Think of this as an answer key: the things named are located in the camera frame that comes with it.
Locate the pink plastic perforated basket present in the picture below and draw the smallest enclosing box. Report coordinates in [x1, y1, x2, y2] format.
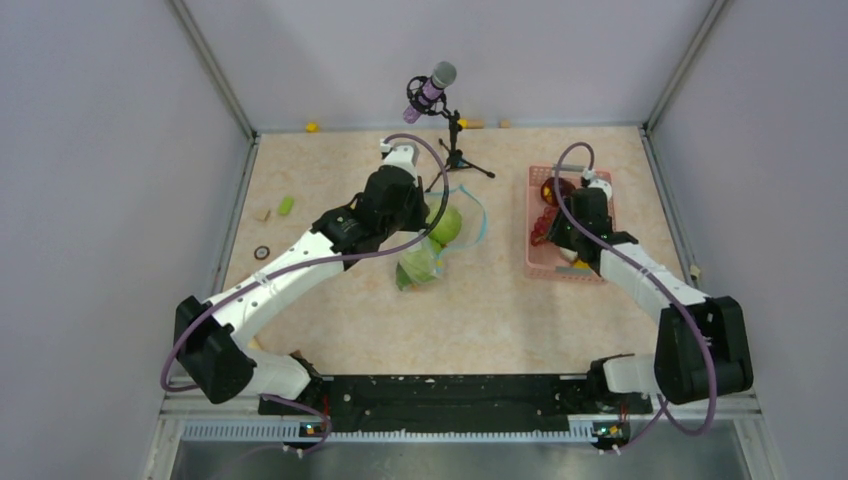
[524, 164, 604, 284]

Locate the wooden cylinder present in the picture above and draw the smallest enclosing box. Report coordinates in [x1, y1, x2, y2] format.
[246, 337, 264, 354]

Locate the round green fruit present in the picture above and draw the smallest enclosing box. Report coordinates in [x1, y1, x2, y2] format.
[428, 206, 463, 245]

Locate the grey purple microphone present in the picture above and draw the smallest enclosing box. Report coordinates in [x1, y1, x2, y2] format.
[402, 61, 457, 124]

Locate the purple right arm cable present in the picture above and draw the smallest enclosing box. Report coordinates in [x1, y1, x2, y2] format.
[553, 142, 719, 452]

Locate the green toy block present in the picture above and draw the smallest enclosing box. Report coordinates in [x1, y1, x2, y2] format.
[276, 196, 295, 216]

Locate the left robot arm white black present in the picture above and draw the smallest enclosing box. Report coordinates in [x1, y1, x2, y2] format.
[160, 164, 427, 414]

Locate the small wooden cube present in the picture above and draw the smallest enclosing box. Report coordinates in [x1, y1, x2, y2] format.
[254, 209, 271, 222]

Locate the clear zip bag blue zipper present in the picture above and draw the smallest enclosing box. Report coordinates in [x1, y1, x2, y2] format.
[395, 184, 488, 291]

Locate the wooden peg at wall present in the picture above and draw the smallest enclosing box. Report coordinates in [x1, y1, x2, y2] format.
[458, 118, 486, 129]

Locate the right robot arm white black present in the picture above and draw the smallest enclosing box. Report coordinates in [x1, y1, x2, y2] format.
[548, 187, 754, 412]

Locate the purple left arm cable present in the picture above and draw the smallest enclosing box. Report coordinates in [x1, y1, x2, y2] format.
[160, 133, 450, 458]

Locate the brown ring toy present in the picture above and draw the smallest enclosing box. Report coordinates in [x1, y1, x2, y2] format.
[253, 245, 271, 261]

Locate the red grapes bunch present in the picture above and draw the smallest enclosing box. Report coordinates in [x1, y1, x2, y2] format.
[529, 206, 559, 247]

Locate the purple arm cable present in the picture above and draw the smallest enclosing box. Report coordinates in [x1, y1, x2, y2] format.
[553, 142, 719, 452]
[160, 133, 450, 458]

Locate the green cabbage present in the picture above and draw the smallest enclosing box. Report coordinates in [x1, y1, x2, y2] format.
[395, 248, 442, 291]

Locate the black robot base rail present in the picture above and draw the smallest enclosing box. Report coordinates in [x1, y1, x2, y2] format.
[298, 374, 653, 434]

